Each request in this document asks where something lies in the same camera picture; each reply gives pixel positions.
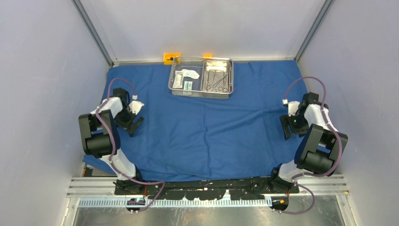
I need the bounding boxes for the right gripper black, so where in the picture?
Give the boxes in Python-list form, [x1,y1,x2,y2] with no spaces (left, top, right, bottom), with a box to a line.
[280,113,310,141]

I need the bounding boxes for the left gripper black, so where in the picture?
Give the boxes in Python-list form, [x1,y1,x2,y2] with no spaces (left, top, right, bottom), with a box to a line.
[114,108,143,137]

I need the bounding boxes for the blue surgical drape cloth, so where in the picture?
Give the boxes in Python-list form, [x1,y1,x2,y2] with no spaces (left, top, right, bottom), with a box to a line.
[82,60,331,183]

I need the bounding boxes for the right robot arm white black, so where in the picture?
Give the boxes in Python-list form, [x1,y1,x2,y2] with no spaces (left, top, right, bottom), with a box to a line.
[268,92,348,193]

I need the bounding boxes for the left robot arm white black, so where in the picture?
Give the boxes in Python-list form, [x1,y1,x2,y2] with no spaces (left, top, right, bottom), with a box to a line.
[78,88,145,195]

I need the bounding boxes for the steel surgical scissors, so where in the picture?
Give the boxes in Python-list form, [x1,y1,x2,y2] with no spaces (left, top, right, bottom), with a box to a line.
[206,70,217,91]

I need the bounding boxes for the steel surgical forceps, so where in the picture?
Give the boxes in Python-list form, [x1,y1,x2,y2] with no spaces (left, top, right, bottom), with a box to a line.
[213,74,227,92]

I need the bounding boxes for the white sterile pouch packet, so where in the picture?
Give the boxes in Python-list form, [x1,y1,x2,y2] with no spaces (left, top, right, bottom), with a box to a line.
[172,71,184,89]

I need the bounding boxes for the green white small packet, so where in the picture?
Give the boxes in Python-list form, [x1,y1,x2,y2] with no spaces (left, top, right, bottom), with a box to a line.
[183,81,193,90]

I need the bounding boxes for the crumpled clear plastic packet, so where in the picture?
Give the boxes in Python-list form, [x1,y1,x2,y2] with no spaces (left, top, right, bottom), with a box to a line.
[181,69,200,79]

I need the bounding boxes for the large orange plastic block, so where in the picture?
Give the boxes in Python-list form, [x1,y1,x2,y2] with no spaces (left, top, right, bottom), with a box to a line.
[163,53,181,65]

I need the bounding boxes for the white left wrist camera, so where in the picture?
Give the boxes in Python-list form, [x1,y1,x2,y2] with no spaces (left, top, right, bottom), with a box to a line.
[128,95,144,115]

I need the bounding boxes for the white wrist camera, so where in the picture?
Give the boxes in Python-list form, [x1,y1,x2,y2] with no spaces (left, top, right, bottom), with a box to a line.
[128,95,144,115]
[282,99,300,117]

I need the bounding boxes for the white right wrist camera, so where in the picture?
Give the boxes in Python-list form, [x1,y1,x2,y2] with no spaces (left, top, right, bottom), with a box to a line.
[282,99,300,117]

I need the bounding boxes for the wire mesh instrument basket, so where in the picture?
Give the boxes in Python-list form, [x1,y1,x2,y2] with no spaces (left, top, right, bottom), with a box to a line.
[168,56,232,99]

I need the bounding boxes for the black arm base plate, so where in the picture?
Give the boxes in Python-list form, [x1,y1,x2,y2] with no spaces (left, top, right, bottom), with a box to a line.
[113,177,299,201]

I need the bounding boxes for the aluminium front frame rail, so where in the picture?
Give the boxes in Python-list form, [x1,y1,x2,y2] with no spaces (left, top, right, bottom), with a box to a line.
[67,175,350,208]

